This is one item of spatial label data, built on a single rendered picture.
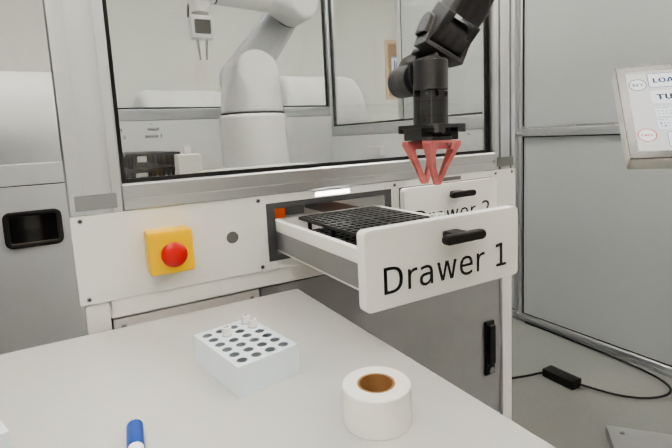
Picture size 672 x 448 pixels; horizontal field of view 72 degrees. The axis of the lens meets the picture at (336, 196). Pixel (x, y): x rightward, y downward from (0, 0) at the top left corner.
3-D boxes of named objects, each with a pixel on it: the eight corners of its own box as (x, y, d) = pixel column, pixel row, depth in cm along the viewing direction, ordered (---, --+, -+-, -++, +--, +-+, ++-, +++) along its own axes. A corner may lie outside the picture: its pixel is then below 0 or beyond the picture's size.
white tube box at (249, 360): (300, 372, 58) (298, 343, 58) (240, 399, 53) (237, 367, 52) (250, 342, 68) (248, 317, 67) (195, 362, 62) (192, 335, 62)
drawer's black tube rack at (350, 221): (448, 256, 80) (447, 219, 79) (362, 275, 71) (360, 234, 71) (375, 235, 99) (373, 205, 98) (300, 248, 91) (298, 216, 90)
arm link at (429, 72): (424, 50, 73) (455, 51, 75) (402, 58, 79) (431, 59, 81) (425, 95, 73) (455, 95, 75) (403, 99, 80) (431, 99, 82)
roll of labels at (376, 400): (330, 415, 49) (328, 379, 48) (382, 392, 53) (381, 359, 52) (371, 451, 43) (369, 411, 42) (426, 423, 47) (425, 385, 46)
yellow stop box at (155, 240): (197, 270, 78) (193, 228, 77) (151, 278, 74) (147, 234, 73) (190, 264, 82) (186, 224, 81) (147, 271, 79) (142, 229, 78)
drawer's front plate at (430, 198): (497, 221, 117) (496, 177, 116) (405, 238, 103) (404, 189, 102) (491, 220, 119) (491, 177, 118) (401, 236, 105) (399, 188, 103)
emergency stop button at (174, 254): (189, 265, 75) (187, 241, 74) (163, 270, 73) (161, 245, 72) (185, 261, 77) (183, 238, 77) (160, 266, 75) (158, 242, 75)
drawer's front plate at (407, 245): (518, 273, 74) (518, 205, 73) (366, 315, 60) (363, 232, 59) (509, 271, 76) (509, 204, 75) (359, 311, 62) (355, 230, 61)
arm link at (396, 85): (434, 7, 74) (474, 33, 77) (398, 25, 84) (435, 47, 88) (407, 76, 73) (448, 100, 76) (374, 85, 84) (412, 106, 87)
